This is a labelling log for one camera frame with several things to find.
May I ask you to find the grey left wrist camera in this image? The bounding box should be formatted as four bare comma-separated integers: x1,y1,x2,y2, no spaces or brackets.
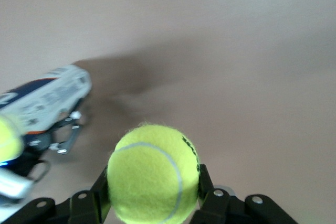
0,153,36,205

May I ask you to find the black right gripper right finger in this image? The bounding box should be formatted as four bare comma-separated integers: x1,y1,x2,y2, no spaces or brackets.
190,164,299,224

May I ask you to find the brown table mat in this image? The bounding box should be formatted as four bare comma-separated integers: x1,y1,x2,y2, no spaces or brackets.
0,0,336,224

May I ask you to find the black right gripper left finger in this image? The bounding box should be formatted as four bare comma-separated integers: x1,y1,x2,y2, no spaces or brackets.
4,165,110,224

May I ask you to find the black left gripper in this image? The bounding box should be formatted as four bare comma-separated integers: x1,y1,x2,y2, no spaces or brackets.
23,110,83,157

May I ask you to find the yellow-green tennis ball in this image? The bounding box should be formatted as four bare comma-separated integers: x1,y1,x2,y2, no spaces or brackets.
107,122,202,224

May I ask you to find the clear Wilson tennis ball can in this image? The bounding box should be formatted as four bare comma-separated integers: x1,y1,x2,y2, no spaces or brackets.
0,64,92,141

